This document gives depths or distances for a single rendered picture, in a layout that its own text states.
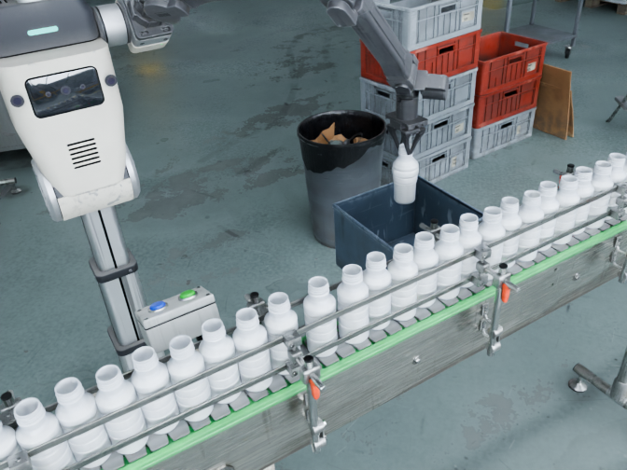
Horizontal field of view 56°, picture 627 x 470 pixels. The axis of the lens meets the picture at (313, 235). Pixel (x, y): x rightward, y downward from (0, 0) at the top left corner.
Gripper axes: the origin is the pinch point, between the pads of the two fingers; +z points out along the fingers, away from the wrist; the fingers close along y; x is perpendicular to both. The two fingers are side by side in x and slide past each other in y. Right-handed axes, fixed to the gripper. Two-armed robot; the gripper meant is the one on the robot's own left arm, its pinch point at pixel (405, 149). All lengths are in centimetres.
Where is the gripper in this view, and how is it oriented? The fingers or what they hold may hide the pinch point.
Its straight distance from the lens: 160.3
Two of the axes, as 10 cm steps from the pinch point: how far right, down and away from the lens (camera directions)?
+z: 0.4, 8.5, 5.3
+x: -8.6, 3.0, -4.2
